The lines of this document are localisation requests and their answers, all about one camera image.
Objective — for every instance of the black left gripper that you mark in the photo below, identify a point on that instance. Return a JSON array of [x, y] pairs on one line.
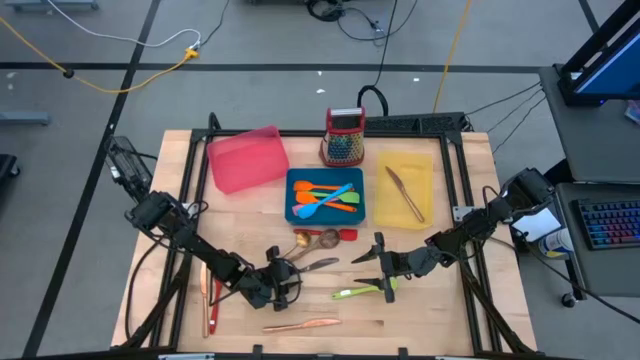
[[260, 290]]

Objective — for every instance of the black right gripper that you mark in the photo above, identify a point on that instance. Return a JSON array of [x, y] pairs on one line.
[[400, 263]]

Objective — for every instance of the black table knife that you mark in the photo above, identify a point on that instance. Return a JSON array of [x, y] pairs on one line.
[[322, 263]]

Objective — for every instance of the green silicone spoon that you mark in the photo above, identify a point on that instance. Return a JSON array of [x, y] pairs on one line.
[[350, 292]]

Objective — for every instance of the gold metal spoon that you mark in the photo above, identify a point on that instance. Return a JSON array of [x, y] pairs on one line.
[[303, 239]]

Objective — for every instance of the blue silicone spatula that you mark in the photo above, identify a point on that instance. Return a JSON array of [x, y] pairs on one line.
[[306, 212]]

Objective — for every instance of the pink silicone spatula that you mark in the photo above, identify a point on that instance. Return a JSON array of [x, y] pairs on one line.
[[295, 209]]

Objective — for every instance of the orange silicone spatula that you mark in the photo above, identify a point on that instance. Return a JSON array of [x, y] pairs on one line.
[[303, 198], [301, 186]]

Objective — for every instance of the red silicone spoon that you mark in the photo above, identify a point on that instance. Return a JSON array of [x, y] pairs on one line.
[[215, 315]]

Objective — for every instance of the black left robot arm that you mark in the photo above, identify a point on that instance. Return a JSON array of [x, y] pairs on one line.
[[200, 247]]

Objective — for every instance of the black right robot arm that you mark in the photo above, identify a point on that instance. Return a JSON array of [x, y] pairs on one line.
[[480, 222]]

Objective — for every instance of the red silicone spatula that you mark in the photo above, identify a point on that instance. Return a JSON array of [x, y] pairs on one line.
[[350, 235]]

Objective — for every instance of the blue plastic bin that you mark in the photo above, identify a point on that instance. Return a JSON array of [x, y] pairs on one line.
[[325, 220]]

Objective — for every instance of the yellow translucent plastic bin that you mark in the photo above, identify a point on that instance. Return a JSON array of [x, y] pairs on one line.
[[395, 210]]

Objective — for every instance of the pink translucent plastic bin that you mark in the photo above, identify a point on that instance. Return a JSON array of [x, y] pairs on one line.
[[247, 160]]

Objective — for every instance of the black perforated metal box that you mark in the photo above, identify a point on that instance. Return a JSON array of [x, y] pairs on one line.
[[425, 123]]

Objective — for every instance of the white labelled bottle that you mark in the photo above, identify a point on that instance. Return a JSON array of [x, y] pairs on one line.
[[555, 243]]

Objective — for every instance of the black caster wheel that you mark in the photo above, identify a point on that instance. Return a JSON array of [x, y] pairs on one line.
[[568, 300]]

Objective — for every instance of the black mesh controller box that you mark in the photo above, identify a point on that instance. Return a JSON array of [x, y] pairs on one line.
[[127, 165]]

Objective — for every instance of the grey keyboard desk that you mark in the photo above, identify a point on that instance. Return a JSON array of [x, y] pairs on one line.
[[610, 270]]

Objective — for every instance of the backlit black keyboard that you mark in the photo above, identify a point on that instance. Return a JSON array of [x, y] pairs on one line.
[[617, 222]]

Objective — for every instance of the black round floor plug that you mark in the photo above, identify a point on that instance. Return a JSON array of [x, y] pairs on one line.
[[68, 74]]

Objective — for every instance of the colourful booklet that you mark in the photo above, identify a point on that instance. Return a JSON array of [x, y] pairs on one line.
[[634, 112]]

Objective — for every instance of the black floor object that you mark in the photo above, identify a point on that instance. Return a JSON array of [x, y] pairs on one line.
[[7, 167]]

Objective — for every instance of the grey floor base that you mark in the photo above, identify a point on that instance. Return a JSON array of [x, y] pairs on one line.
[[25, 118], [50, 5]]

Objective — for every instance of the computer monitor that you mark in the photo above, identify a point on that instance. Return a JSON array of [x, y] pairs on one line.
[[615, 70]]

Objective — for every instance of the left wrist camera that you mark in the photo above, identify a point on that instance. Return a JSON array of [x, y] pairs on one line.
[[280, 275]]

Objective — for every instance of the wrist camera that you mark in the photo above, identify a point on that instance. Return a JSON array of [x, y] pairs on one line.
[[403, 263], [280, 275]]

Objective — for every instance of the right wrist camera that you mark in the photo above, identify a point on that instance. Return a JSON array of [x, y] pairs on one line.
[[403, 263]]

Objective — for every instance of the black aluminium table frame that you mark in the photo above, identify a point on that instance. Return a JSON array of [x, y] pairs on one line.
[[300, 133]]

